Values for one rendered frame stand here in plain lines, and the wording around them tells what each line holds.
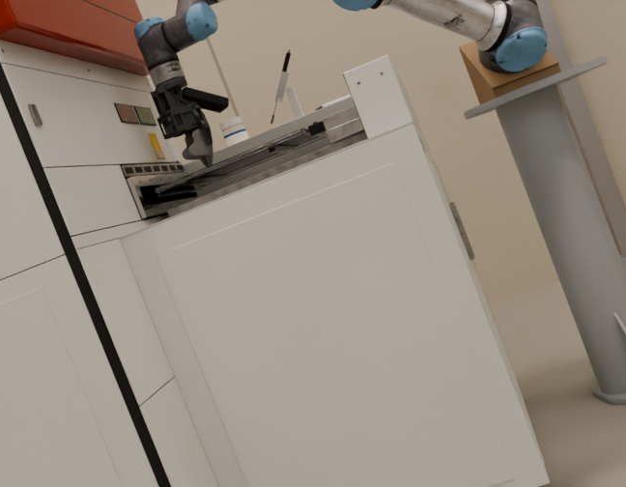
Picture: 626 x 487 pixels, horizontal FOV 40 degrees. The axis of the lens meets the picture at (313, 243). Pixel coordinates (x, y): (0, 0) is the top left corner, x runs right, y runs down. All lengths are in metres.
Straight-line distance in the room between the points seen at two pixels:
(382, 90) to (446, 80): 2.33
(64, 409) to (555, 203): 1.26
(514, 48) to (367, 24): 2.05
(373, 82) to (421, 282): 0.40
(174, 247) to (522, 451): 0.78
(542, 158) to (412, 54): 1.89
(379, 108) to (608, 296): 0.85
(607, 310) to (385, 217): 0.80
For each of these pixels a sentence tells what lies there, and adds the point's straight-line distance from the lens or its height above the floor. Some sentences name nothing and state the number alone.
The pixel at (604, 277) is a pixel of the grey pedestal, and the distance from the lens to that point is 2.26.
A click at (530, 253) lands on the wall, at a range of 4.09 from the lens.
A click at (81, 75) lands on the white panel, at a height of 1.18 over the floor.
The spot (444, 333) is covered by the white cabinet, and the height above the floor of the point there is 0.42.
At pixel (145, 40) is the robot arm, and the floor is 1.23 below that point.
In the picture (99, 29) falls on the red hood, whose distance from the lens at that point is 2.04.
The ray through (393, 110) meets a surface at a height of 0.85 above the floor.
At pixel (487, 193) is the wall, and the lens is 4.03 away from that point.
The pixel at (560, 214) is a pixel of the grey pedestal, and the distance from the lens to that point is 2.23.
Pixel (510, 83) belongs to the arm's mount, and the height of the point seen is 0.84.
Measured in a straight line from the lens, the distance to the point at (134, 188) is 1.93.
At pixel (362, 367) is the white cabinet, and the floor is 0.41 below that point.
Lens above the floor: 0.75
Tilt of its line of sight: 3 degrees down
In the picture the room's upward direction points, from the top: 21 degrees counter-clockwise
